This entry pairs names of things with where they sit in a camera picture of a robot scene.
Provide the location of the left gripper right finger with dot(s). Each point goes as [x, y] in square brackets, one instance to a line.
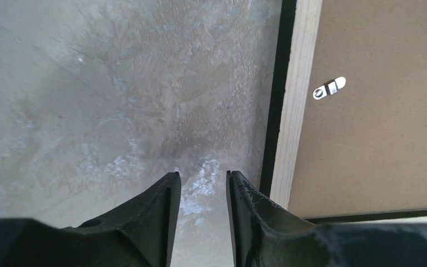
[265, 234]

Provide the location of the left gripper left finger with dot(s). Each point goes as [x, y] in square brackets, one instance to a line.
[139, 232]

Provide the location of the black wooden picture frame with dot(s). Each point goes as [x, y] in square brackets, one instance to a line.
[291, 110]

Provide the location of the metal frame turn clip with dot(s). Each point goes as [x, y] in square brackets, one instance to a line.
[329, 88]

